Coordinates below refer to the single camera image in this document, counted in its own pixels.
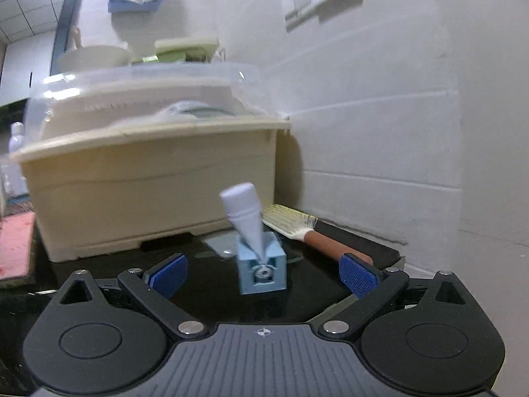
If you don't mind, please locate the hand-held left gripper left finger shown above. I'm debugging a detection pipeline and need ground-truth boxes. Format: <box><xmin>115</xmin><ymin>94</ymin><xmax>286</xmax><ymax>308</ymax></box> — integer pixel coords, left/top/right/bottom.
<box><xmin>56</xmin><ymin>253</ymin><xmax>208</xmax><ymax>342</ymax></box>

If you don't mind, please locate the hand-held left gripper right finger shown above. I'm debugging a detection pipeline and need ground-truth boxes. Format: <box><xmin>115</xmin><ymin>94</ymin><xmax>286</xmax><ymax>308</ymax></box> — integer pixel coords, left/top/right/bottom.
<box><xmin>312</xmin><ymin>253</ymin><xmax>474</xmax><ymax>340</ymax></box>

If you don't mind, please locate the light blue holder block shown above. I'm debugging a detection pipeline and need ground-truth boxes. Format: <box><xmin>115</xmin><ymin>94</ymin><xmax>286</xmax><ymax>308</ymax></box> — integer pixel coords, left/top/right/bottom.
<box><xmin>236</xmin><ymin>232</ymin><xmax>288</xmax><ymax>296</ymax></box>

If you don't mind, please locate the white cone-shaped tube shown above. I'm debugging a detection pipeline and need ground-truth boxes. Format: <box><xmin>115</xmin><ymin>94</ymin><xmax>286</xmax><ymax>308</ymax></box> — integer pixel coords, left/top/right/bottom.
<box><xmin>219</xmin><ymin>182</ymin><xmax>267</xmax><ymax>262</ymax></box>

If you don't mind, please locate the cream plastic dish rack box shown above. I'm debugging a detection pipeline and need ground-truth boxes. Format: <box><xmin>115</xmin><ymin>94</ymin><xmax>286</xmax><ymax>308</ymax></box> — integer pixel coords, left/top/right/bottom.
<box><xmin>10</xmin><ymin>116</ymin><xmax>292</xmax><ymax>263</ymax></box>

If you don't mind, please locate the red sponge mat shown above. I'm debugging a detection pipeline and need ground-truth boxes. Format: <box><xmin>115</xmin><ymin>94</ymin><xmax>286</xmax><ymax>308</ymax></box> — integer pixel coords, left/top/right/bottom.
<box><xmin>0</xmin><ymin>211</ymin><xmax>39</xmax><ymax>290</ymax></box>

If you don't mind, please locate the stack of plates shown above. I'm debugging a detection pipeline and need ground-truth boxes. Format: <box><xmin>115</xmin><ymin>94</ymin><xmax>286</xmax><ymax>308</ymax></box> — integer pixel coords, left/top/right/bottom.
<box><xmin>154</xmin><ymin>100</ymin><xmax>237</xmax><ymax>120</ymax></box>

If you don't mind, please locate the clear plastic lid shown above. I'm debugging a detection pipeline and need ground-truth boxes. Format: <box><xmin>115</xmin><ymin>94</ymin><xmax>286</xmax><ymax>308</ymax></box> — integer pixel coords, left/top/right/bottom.
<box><xmin>24</xmin><ymin>62</ymin><xmax>277</xmax><ymax>140</ymax></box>

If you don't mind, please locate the white plastic bottle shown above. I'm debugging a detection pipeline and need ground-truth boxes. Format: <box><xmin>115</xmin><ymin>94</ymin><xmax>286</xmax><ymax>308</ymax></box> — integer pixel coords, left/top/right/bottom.
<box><xmin>7</xmin><ymin>121</ymin><xmax>26</xmax><ymax>157</ymax></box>

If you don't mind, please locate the green and white container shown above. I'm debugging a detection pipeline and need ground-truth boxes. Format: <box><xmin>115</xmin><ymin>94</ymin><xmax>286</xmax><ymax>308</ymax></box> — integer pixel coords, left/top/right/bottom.
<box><xmin>154</xmin><ymin>36</ymin><xmax>221</xmax><ymax>64</ymax></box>

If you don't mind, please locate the white bowl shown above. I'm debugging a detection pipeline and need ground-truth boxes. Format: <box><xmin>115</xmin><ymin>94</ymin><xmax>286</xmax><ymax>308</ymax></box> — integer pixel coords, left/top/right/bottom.
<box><xmin>57</xmin><ymin>43</ymin><xmax>134</xmax><ymax>72</ymax></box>

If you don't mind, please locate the hairbrush with brown handle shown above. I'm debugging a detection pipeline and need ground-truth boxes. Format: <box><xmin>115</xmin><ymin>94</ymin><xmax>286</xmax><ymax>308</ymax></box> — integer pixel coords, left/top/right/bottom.
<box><xmin>261</xmin><ymin>203</ymin><xmax>375</xmax><ymax>268</ymax></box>

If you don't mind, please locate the dark vertical frame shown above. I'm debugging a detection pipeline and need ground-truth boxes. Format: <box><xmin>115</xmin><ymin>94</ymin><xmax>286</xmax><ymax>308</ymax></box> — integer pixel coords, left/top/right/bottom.
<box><xmin>50</xmin><ymin>0</ymin><xmax>95</xmax><ymax>76</ymax></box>

